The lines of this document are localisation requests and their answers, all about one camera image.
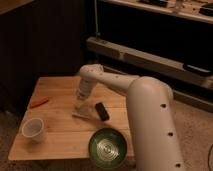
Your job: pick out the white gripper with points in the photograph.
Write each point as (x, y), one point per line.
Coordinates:
(84, 90)

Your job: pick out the white sponge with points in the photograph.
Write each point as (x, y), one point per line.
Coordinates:
(83, 111)

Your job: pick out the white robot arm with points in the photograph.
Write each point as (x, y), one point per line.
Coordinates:
(150, 115)

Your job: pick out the black rectangular block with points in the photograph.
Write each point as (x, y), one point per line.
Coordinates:
(102, 112)

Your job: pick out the wooden table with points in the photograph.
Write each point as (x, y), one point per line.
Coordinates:
(67, 137)

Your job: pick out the orange marker pen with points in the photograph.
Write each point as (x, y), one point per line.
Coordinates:
(36, 103)

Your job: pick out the green bowl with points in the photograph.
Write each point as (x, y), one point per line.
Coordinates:
(107, 148)

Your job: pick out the white plastic cup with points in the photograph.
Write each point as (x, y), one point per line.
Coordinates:
(34, 129)

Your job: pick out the black object on shelf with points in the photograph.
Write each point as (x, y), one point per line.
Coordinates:
(197, 71)

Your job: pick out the grey metal shelf rail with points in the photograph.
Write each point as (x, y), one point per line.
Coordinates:
(148, 61)

